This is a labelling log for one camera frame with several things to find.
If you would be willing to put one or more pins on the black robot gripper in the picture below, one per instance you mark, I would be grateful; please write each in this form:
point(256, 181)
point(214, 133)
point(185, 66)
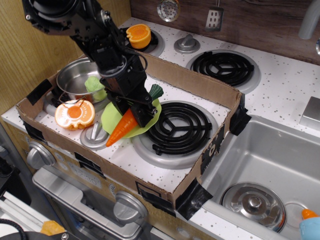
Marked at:
point(126, 90)

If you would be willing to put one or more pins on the orange toy carrot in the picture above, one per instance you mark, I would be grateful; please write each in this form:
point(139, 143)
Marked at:
point(128, 122)

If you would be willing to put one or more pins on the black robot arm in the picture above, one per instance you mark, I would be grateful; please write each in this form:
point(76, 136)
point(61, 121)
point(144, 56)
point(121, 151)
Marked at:
point(93, 30)

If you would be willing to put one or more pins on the light green plastic plate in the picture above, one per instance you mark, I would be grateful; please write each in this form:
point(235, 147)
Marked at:
point(111, 117)

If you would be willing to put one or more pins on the green toy lettuce piece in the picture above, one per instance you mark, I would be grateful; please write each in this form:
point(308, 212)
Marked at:
point(93, 86)

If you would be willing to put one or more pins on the grey stovetop knob front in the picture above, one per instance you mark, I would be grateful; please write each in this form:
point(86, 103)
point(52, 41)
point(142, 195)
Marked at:
point(94, 137)

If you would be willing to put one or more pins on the grey stovetop knob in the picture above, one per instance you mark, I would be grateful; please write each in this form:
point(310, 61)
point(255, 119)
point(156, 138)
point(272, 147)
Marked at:
point(187, 45)
point(94, 137)

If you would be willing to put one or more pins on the black front right burner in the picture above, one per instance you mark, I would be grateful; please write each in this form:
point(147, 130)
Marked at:
point(182, 128)

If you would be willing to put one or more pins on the orange toy pumpkin half front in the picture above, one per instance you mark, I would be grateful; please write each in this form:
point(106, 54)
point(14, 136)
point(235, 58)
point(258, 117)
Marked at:
point(75, 115)

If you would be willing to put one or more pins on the orange toy pumpkin half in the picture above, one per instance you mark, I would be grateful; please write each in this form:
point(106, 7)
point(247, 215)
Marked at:
point(75, 115)
point(138, 35)

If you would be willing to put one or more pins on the small steel pot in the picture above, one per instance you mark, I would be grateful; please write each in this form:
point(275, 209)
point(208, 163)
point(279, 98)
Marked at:
point(71, 80)

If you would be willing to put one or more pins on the orange toy pumpkin half back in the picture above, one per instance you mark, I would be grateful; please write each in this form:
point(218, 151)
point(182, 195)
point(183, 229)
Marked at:
point(138, 35)

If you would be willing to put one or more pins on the black front left burner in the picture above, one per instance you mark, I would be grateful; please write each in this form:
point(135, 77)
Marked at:
point(58, 97)

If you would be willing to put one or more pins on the grey stovetop knob back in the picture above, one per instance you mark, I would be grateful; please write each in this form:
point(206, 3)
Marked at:
point(187, 45)

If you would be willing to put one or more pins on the grey oven knob right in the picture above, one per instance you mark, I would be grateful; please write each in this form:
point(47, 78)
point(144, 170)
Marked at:
point(128, 209)

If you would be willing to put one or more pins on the grey oven knob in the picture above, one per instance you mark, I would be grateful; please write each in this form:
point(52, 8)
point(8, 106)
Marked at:
point(128, 209)
point(39, 156)

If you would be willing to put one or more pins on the brown cardboard fence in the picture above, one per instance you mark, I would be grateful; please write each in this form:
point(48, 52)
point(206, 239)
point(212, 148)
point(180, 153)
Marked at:
point(173, 191)

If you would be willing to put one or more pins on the hanging metal strainer spoon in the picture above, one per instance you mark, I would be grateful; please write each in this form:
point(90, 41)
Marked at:
point(168, 10)

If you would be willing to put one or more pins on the grey oven knob left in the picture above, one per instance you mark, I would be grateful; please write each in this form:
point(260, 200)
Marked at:
point(39, 156)

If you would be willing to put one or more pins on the black back right burner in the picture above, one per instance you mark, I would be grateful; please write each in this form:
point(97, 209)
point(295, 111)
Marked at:
point(230, 68)

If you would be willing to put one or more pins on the hanging metal spatula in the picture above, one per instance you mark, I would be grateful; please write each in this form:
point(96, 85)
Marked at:
point(214, 18)

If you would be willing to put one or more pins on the orange cloth scrap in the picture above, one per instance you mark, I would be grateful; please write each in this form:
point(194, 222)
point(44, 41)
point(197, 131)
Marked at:
point(51, 227)

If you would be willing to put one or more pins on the steel pot lid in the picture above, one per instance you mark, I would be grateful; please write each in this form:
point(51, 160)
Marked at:
point(257, 203)

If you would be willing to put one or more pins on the grey toy faucet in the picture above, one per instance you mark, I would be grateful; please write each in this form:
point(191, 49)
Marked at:
point(310, 20)

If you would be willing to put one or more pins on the blue orange toy bottle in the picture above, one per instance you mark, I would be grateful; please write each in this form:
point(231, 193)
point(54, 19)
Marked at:
point(309, 228)

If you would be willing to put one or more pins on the silver oven door handle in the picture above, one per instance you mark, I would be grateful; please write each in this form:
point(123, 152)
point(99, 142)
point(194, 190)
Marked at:
point(90, 212)

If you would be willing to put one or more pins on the grey faucet handle block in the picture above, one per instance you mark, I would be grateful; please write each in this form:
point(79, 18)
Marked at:
point(311, 115)

